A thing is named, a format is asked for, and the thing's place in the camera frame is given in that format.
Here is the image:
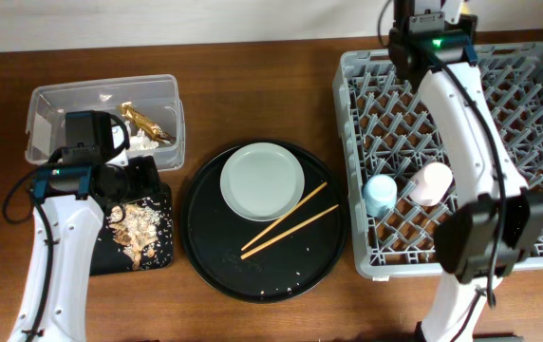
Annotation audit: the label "black rectangular tray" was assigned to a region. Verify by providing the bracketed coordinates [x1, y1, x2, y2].
[89, 184, 174, 276]

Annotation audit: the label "food scraps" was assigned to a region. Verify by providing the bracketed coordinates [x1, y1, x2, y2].
[108, 204, 161, 271]

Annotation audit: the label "round black tray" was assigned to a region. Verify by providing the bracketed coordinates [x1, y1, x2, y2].
[179, 143, 349, 303]

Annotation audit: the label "wooden chopstick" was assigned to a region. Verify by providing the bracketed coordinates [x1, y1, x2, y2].
[241, 182, 328, 251]
[240, 204, 339, 259]

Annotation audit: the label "grey plate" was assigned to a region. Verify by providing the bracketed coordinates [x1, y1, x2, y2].
[219, 142, 305, 221]

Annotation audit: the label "grey dishwasher rack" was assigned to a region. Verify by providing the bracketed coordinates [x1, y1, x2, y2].
[333, 42, 543, 281]

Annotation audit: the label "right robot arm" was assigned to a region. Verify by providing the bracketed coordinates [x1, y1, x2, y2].
[387, 1, 543, 341]

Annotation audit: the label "blue cup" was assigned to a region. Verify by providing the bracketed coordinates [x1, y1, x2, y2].
[363, 174, 398, 218]

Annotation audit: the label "pink cup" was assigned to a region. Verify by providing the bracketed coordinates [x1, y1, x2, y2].
[409, 161, 453, 206]

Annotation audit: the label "clear plastic bin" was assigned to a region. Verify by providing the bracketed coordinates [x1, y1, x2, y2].
[25, 74, 186, 172]

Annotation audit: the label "white tissue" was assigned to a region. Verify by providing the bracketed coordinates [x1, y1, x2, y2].
[124, 121, 159, 151]

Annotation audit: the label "gold foil wrapper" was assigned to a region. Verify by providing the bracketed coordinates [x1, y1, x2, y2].
[120, 102, 176, 144]

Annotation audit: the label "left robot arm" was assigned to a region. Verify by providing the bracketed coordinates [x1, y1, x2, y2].
[9, 110, 168, 341]

